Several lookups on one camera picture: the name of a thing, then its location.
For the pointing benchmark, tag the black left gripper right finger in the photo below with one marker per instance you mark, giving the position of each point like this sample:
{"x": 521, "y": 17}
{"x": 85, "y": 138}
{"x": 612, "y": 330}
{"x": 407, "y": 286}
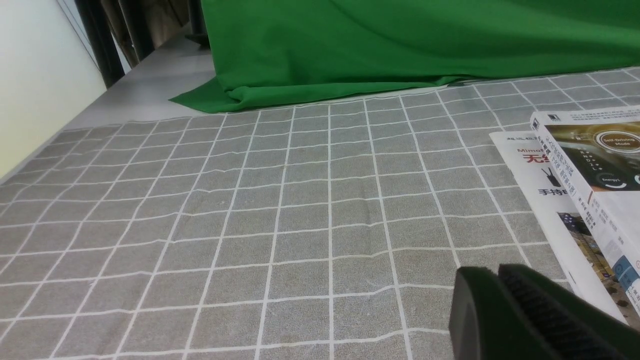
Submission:
{"x": 574, "y": 328}

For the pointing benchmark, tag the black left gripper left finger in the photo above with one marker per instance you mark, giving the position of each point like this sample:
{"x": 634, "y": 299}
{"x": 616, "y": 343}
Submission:
{"x": 486, "y": 323}

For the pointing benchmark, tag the white magazine under book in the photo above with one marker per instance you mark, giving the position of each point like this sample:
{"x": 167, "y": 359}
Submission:
{"x": 588, "y": 272}

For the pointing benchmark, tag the thick white book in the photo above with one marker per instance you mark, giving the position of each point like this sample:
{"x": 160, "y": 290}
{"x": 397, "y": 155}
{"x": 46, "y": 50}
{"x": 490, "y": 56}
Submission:
{"x": 596, "y": 155}

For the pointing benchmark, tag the grey checked tablecloth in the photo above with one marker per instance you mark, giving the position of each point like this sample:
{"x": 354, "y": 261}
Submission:
{"x": 320, "y": 231}

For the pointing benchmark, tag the green backdrop cloth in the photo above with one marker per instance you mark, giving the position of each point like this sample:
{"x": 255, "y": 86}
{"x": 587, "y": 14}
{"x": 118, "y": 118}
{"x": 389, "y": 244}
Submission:
{"x": 279, "y": 52}

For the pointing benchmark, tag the dark stand poles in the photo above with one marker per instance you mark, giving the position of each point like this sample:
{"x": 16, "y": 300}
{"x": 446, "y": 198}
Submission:
{"x": 135, "y": 29}

